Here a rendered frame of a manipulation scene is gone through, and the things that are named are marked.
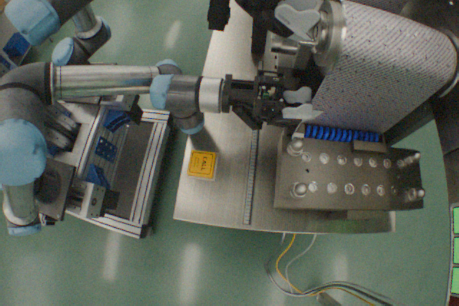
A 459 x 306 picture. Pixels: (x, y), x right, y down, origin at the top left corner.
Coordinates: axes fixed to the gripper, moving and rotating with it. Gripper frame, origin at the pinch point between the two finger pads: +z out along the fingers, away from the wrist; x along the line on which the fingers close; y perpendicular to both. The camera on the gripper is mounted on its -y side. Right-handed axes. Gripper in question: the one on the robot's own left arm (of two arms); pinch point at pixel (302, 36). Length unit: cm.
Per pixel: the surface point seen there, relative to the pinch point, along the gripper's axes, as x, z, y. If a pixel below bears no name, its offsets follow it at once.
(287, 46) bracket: 4.4, 3.3, -5.8
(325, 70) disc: -3.9, 5.3, 0.7
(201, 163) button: -13.7, 6.6, -37.1
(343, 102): -4.1, 15.6, -1.3
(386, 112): -4.1, 25.1, 5.2
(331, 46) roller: -3.3, 1.8, 3.9
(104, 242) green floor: -63, 2, -161
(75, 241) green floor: -71, -19, -179
